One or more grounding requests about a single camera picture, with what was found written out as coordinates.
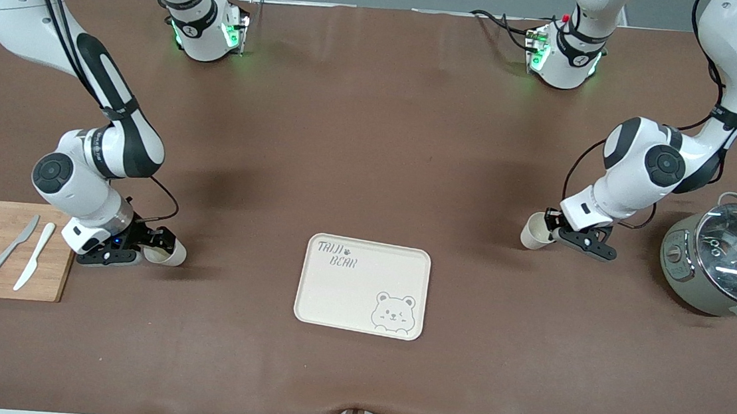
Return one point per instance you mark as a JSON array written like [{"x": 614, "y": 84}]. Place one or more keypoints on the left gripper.
[{"x": 551, "y": 219}]

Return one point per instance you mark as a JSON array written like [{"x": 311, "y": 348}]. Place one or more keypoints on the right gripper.
[{"x": 145, "y": 233}]

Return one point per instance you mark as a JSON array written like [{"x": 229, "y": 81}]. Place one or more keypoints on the white IKEA cup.
[
  {"x": 171, "y": 256},
  {"x": 533, "y": 235}
]

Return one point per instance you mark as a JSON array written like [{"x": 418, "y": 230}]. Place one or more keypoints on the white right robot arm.
[{"x": 76, "y": 195}]

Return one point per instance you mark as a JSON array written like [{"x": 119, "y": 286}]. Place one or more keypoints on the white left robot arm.
[{"x": 631, "y": 183}]

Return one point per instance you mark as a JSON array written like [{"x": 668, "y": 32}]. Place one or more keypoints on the wooden cutting board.
[{"x": 62, "y": 273}]

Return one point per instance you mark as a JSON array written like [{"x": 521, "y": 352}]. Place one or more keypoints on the white plastic knife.
[{"x": 42, "y": 242}]

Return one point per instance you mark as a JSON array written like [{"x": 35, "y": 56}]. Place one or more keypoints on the grey green cooking pot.
[{"x": 676, "y": 274}]

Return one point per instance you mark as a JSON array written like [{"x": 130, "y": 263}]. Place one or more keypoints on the grey plastic knife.
[{"x": 0, "y": 260}]

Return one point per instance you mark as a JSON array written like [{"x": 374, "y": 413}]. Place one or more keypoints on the beige bear print tray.
[{"x": 347, "y": 298}]

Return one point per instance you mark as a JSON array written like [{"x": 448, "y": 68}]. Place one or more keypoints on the brown table mat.
[{"x": 353, "y": 379}]

